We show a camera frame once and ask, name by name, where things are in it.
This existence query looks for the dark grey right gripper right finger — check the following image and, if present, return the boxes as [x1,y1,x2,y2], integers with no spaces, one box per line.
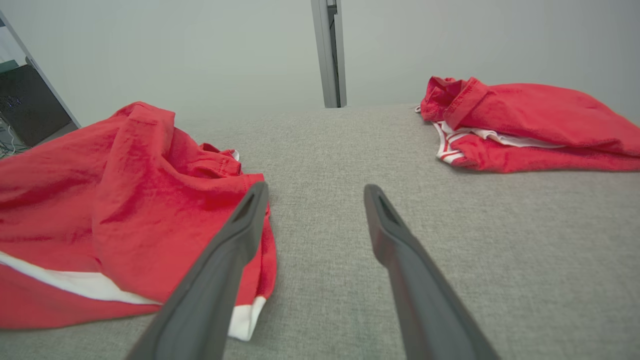
[363,184,501,360]

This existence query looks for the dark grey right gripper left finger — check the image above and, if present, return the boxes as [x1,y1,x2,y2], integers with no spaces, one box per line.
[125,181,270,360]

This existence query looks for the red basketball shorts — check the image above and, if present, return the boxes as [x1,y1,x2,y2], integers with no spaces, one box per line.
[0,101,278,342]

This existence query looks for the red basketball jersey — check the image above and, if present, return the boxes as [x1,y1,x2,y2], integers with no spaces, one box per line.
[414,76,640,174]

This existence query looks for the black computer case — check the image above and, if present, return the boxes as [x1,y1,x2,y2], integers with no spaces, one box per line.
[0,64,73,148]

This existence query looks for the grey partition post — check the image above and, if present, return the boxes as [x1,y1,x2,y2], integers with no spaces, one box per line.
[310,0,347,109]

